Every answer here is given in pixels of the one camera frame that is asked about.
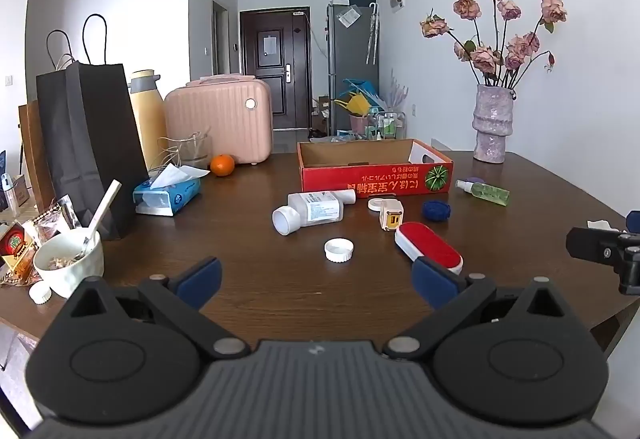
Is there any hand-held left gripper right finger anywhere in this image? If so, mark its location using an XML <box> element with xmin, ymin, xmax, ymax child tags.
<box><xmin>382</xmin><ymin>256</ymin><xmax>572</xmax><ymax>362</ymax></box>

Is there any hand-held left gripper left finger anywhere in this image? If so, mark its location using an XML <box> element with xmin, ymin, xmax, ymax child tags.
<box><xmin>64</xmin><ymin>256</ymin><xmax>251</xmax><ymax>361</ymax></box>

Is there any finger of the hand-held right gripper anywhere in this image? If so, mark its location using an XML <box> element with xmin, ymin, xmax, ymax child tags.
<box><xmin>566</xmin><ymin>227</ymin><xmax>626</xmax><ymax>265</ymax></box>

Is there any red and white lint brush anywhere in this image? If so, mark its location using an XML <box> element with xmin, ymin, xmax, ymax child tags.
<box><xmin>394</xmin><ymin>221</ymin><xmax>464</xmax><ymax>276</ymax></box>

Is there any blue bottle cap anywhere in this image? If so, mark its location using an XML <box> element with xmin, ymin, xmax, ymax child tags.
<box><xmin>421</xmin><ymin>200</ymin><xmax>452</xmax><ymax>221</ymax></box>

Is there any white and yellow charger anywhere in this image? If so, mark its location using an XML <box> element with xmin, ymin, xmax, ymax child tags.
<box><xmin>379</xmin><ymin>199</ymin><xmax>404</xmax><ymax>232</ymax></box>

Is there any ribbed white bottle lid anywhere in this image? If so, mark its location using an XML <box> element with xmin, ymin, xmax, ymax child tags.
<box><xmin>324</xmin><ymin>238</ymin><xmax>355</xmax><ymax>263</ymax></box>

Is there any green spray bottle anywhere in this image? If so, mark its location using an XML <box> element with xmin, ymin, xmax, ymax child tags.
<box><xmin>455</xmin><ymin>179</ymin><xmax>511</xmax><ymax>207</ymax></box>

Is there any red cardboard box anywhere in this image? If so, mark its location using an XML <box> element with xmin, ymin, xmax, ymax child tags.
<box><xmin>297</xmin><ymin>138</ymin><xmax>455</xmax><ymax>195</ymax></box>

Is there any blue tissue pack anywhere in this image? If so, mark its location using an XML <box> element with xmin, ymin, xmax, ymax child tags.
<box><xmin>132</xmin><ymin>164</ymin><xmax>211</xmax><ymax>217</ymax></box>

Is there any orange fruit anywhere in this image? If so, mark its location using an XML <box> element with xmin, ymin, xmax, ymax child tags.
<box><xmin>210</xmin><ymin>154</ymin><xmax>236</xmax><ymax>178</ymax></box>

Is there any white ceramic bowl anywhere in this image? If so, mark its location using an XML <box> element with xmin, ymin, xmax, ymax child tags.
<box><xmin>33</xmin><ymin>227</ymin><xmax>105</xmax><ymax>298</ymax></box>

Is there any purple ceramic vase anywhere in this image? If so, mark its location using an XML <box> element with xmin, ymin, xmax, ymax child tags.
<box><xmin>472</xmin><ymin>84</ymin><xmax>516</xmax><ymax>164</ymax></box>

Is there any clear snack packet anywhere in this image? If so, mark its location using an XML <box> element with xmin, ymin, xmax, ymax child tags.
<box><xmin>32</xmin><ymin>194</ymin><xmax>81</xmax><ymax>242</ymax></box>

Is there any pink ribbed suitcase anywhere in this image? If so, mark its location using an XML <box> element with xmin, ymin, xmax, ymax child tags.
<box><xmin>164</xmin><ymin>75</ymin><xmax>273</xmax><ymax>165</ymax></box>

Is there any yellow thermos jug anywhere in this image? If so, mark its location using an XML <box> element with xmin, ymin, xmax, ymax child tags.
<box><xmin>127</xmin><ymin>69</ymin><xmax>168</xmax><ymax>170</ymax></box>

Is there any black paper bag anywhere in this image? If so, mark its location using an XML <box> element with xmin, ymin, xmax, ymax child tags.
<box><xmin>36</xmin><ymin>14</ymin><xmax>151</xmax><ymax>240</ymax></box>

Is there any red and gold box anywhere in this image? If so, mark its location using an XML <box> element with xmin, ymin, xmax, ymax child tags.
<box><xmin>0</xmin><ymin>221</ymin><xmax>38</xmax><ymax>270</ymax></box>

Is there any pale purple pampas grass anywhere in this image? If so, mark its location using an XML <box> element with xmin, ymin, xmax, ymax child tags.
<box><xmin>382</xmin><ymin>69</ymin><xmax>411</xmax><ymax>112</ymax></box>

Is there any yellow watering can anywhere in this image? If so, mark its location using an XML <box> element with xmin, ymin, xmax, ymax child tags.
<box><xmin>334</xmin><ymin>92</ymin><xmax>371</xmax><ymax>116</ymax></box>

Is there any dark brown entrance door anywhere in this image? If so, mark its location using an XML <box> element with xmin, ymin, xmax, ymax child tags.
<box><xmin>240</xmin><ymin>9</ymin><xmax>311</xmax><ymax>130</ymax></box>

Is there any brown paper bag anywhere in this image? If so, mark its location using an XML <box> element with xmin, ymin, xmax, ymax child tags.
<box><xmin>19</xmin><ymin>30</ymin><xmax>76</xmax><ymax>215</ymax></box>

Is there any small clear bottle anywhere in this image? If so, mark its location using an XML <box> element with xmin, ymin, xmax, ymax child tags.
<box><xmin>0</xmin><ymin>173</ymin><xmax>21</xmax><ymax>220</ymax></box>

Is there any dried pink rose bouquet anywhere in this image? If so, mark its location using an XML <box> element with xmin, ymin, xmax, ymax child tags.
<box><xmin>420</xmin><ymin>0</ymin><xmax>568</xmax><ymax>90</ymax></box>

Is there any grey refrigerator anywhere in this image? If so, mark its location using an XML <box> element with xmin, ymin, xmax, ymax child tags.
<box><xmin>327</xmin><ymin>2</ymin><xmax>380</xmax><ymax>137</ymax></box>

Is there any white folded umbrella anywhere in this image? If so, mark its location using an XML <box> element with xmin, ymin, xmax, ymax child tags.
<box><xmin>367</xmin><ymin>3</ymin><xmax>379</xmax><ymax>65</ymax></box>

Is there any white handled spoon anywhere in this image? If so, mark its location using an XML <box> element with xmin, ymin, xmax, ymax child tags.
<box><xmin>82</xmin><ymin>180</ymin><xmax>122</xmax><ymax>260</ymax></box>

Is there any metal wire rack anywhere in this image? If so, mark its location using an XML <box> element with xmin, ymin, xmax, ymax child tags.
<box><xmin>367</xmin><ymin>109</ymin><xmax>405</xmax><ymax>141</ymax></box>

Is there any blue plastic frame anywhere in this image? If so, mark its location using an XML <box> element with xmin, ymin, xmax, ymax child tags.
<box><xmin>342</xmin><ymin>78</ymin><xmax>378</xmax><ymax>100</ymax></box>

